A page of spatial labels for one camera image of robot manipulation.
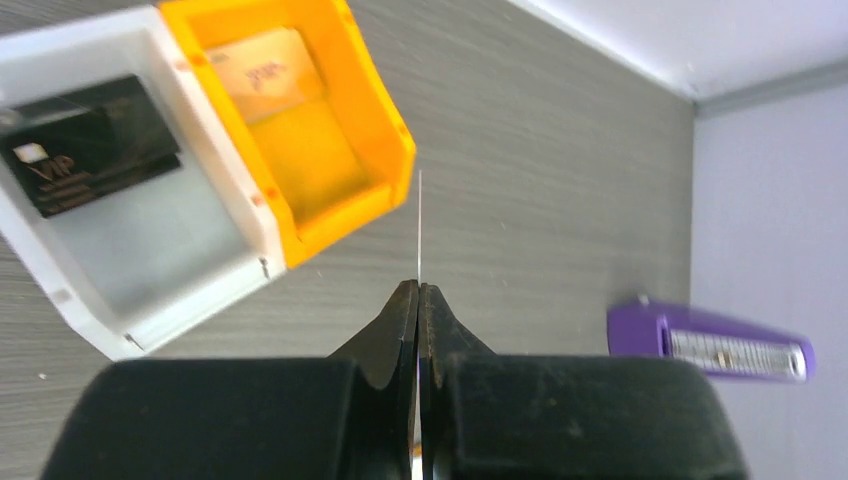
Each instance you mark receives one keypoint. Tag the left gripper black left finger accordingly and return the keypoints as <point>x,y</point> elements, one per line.
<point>348,415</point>

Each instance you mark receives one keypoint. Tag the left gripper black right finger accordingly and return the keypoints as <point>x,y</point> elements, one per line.
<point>486,415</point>

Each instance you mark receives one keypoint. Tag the tan card stack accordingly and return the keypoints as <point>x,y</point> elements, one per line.
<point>267,73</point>

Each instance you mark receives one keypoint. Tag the purple metronome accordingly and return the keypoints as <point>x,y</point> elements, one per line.
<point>720,345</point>

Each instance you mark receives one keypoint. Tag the white plastic bin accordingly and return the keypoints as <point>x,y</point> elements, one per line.
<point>134,270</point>

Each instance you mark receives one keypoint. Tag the orange plastic bin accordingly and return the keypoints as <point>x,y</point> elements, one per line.
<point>328,166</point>

